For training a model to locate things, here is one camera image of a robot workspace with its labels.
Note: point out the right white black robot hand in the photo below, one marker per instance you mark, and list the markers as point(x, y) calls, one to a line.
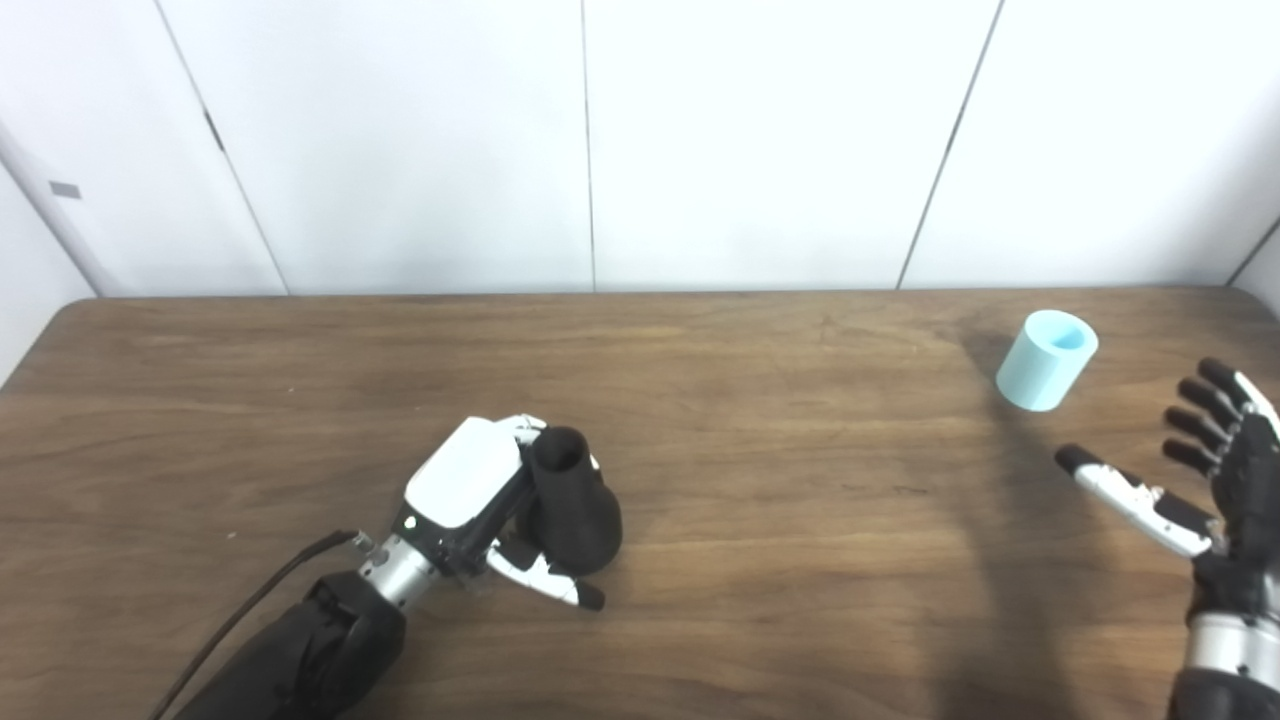
point(1250, 500)

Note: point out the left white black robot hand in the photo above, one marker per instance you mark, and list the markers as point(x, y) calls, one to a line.
point(465, 480)

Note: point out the black funnel-shaped nozzle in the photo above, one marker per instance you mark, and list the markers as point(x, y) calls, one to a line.
point(575, 520)

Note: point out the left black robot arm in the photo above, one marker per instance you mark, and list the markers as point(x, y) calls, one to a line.
point(310, 650)

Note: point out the black wall panel hinge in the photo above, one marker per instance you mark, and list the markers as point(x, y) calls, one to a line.
point(213, 130)

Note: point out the small grey wall label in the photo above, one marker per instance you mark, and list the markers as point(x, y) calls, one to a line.
point(65, 190)

